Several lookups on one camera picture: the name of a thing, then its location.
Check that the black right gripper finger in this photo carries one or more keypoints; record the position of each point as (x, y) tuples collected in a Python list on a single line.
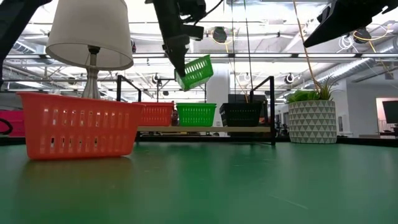
[(339, 25)]

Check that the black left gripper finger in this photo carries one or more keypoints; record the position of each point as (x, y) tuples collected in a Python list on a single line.
[(178, 53)]

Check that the green slotted plastic basket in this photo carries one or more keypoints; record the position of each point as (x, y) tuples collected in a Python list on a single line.
[(199, 83), (196, 105), (196, 124)]

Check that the red-orange slotted plastic basket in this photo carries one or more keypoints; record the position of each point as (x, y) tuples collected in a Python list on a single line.
[(155, 104), (77, 132)]

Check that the black background screen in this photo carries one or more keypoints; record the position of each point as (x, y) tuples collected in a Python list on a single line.
[(242, 98)]

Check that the white shade table lamp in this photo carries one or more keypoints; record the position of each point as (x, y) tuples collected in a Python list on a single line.
[(87, 31)]

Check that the succulent in patterned white pot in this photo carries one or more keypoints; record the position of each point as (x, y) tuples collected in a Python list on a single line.
[(312, 124)]

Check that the green table mat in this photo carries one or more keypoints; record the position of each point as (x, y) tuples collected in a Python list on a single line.
[(199, 186)]

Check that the wooden shelf with black frame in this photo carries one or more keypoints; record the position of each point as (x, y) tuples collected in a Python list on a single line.
[(202, 129)]

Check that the dark wall screen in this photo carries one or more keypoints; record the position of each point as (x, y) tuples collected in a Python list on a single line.
[(391, 112)]

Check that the black aluminium table frame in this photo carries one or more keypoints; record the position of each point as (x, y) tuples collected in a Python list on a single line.
[(367, 140)]

